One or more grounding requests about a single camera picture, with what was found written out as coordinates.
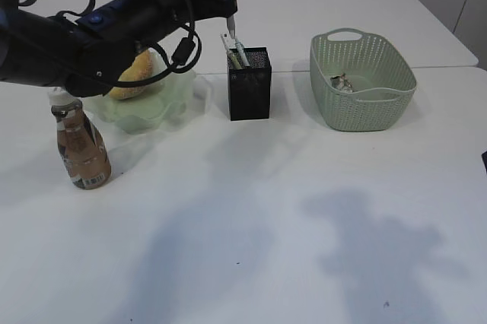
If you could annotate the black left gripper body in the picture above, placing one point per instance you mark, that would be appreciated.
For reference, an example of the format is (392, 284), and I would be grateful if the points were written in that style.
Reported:
(147, 22)

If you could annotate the yellow sugared bread bun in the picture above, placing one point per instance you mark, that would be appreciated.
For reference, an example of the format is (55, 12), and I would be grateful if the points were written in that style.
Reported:
(141, 68)

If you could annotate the clear plastic ruler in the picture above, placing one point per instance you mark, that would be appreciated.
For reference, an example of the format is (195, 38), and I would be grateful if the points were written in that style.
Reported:
(225, 41)

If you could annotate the light blue pen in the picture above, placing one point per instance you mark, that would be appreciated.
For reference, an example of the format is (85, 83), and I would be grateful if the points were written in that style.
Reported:
(241, 50)

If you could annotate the cream white pen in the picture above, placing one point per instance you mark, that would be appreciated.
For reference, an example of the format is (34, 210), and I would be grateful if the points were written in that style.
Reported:
(234, 60)

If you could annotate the brown coffee bottle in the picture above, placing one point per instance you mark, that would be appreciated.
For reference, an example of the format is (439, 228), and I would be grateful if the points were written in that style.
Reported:
(80, 144)

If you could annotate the pink grey paper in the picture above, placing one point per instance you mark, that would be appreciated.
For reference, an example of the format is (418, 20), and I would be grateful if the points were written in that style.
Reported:
(342, 83)

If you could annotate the white grey-grip pen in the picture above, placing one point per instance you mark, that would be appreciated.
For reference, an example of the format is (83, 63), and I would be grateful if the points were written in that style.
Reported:
(231, 26)

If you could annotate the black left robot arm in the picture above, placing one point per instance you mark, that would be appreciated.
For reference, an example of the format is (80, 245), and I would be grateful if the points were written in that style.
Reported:
(86, 52)

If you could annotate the green glass wavy plate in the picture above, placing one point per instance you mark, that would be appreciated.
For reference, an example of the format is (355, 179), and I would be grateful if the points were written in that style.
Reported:
(168, 103)

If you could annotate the black mesh pen holder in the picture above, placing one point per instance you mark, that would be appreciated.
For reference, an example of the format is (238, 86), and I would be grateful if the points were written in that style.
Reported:
(249, 89)

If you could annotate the green plastic woven basket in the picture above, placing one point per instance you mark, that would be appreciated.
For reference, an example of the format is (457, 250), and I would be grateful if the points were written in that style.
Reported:
(385, 82)

